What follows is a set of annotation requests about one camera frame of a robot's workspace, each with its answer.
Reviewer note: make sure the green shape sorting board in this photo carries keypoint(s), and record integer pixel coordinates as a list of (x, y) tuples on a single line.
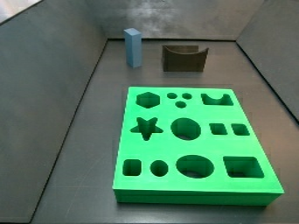
[(189, 150)]

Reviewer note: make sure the dark brown arch block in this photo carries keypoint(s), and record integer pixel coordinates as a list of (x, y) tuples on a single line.
[(184, 58)]

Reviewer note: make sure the blue rectangular block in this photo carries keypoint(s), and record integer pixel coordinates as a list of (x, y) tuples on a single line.
[(133, 47)]

